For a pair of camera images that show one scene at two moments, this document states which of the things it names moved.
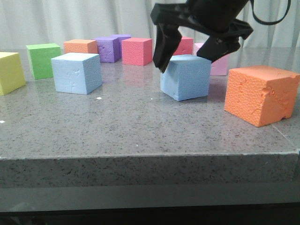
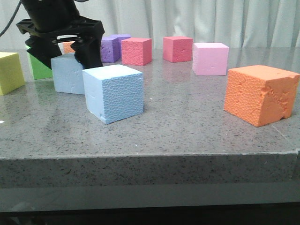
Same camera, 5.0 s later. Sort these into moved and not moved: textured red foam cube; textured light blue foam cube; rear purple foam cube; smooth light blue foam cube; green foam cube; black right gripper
Moved: textured light blue foam cube; black right gripper
Not moved: smooth light blue foam cube; rear purple foam cube; green foam cube; textured red foam cube
